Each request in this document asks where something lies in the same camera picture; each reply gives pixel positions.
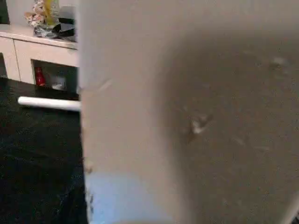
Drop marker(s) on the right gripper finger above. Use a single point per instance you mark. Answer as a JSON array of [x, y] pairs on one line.
[[74, 205]]

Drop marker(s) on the white plastic table leg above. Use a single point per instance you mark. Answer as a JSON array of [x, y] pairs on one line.
[[46, 103]]

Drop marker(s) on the white plastic table top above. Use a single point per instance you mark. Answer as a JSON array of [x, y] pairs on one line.
[[187, 105]]

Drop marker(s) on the white cabinet with glass doors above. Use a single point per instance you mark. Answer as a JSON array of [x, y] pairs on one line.
[[35, 53]]

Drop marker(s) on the colourful plush toy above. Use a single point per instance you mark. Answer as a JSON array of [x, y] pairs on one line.
[[44, 16]]

